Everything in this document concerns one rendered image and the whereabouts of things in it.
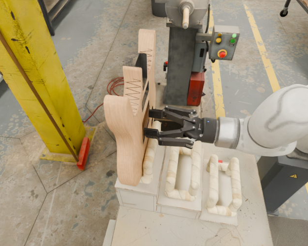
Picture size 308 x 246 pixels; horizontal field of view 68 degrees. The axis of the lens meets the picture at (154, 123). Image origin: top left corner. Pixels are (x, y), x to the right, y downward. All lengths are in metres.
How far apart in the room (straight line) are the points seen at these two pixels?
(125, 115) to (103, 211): 1.59
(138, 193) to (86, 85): 2.30
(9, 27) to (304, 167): 1.77
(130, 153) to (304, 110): 0.38
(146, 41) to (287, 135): 0.42
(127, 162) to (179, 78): 1.47
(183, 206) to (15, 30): 1.21
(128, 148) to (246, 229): 0.60
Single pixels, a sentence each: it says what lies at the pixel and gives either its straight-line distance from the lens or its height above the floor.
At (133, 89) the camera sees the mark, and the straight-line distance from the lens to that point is 0.55.
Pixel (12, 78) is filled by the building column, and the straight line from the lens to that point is 1.75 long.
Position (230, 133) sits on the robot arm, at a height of 1.34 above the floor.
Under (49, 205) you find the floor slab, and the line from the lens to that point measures 2.13.
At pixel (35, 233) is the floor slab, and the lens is 2.09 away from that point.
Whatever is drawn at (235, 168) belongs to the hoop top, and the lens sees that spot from 0.94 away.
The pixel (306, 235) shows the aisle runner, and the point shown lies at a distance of 2.20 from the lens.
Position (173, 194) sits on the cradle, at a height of 1.05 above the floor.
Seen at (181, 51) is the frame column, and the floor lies 0.86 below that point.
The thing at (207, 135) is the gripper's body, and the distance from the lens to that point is 0.65.
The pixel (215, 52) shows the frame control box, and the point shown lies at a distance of 1.65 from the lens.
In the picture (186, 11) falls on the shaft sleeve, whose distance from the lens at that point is 1.43.
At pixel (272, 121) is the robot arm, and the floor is 1.48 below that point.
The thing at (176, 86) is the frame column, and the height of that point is 0.51.
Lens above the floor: 1.83
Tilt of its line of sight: 49 degrees down
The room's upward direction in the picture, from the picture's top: straight up
